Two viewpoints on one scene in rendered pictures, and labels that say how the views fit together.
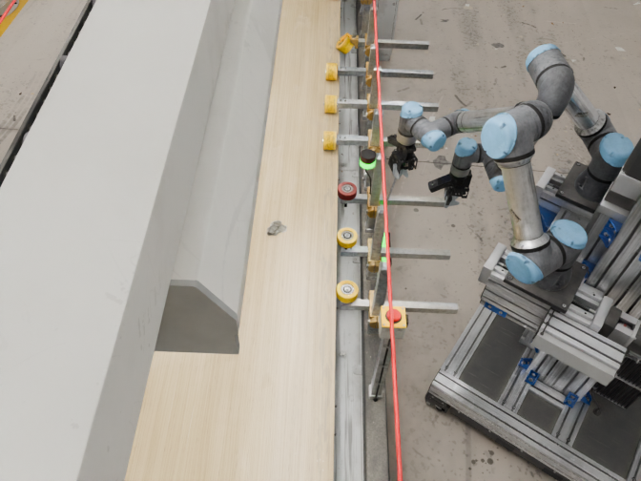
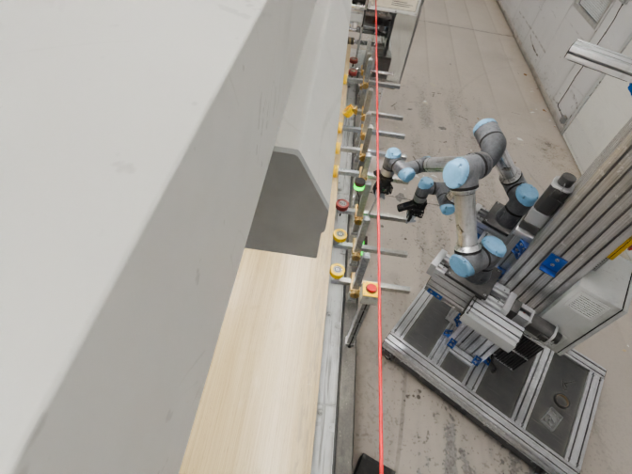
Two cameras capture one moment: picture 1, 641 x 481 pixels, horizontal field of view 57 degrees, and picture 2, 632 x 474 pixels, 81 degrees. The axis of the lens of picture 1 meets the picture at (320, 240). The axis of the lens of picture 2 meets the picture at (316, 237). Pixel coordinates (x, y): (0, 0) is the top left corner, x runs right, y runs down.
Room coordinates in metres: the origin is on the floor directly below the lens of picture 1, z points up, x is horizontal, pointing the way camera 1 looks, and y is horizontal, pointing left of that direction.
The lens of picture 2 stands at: (0.04, 0.06, 2.49)
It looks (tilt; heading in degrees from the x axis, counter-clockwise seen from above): 50 degrees down; 359
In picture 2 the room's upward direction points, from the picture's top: 9 degrees clockwise
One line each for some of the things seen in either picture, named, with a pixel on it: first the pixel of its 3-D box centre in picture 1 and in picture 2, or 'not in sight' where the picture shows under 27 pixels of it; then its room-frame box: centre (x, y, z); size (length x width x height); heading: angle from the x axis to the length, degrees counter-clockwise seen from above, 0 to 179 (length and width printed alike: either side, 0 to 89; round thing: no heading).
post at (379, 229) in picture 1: (376, 249); (358, 245); (1.39, -0.22, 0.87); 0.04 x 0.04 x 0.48; 0
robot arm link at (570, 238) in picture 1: (562, 243); (488, 252); (1.19, -0.78, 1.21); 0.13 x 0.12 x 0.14; 125
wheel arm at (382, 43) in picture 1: (393, 44); (379, 115); (2.68, -0.33, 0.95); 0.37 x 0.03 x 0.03; 90
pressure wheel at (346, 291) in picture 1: (346, 297); (336, 275); (1.18, -0.10, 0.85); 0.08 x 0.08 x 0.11
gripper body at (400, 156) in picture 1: (404, 153); (385, 182); (1.64, -0.30, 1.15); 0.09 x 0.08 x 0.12; 20
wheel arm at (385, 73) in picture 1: (382, 72); (371, 132); (2.43, -0.26, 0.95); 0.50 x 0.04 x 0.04; 90
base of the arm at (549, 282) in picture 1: (551, 263); (479, 266); (1.20, -0.78, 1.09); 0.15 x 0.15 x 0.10
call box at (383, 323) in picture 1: (391, 323); (369, 293); (0.88, -0.22, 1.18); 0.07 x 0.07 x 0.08; 0
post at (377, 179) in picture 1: (374, 198); (360, 211); (1.64, -0.21, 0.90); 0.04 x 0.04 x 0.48; 0
